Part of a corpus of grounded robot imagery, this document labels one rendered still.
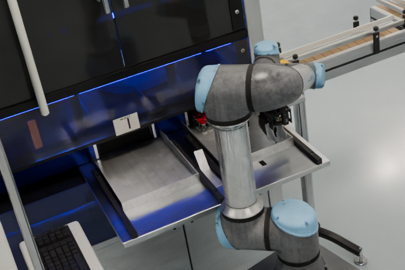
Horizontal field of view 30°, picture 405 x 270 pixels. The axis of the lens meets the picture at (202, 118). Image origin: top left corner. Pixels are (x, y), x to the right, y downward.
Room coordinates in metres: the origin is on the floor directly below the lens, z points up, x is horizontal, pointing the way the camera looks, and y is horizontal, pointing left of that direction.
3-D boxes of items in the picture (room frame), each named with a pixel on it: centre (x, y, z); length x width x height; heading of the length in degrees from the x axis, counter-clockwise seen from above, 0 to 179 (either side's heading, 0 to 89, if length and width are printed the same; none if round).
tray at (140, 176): (2.08, 0.22, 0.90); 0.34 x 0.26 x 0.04; 19
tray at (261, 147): (2.19, -0.10, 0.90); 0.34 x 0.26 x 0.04; 19
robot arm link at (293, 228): (1.57, -0.19, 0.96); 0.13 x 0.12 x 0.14; 70
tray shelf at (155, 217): (2.07, 0.04, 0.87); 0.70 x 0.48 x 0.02; 109
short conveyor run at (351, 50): (2.61, -0.52, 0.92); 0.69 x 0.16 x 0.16; 109
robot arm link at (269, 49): (2.05, -0.22, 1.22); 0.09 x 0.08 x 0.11; 160
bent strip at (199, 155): (1.99, 0.01, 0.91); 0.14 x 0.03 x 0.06; 20
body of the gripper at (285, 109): (2.04, -0.23, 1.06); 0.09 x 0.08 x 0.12; 19
